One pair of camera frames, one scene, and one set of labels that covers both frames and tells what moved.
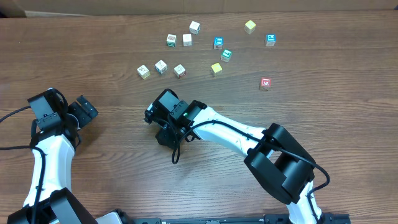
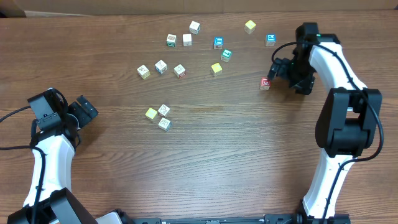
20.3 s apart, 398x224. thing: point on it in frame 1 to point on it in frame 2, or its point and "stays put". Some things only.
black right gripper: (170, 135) to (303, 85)
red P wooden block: (180, 71) stays put
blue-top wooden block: (218, 43) stays put
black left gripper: (86, 108) stays put
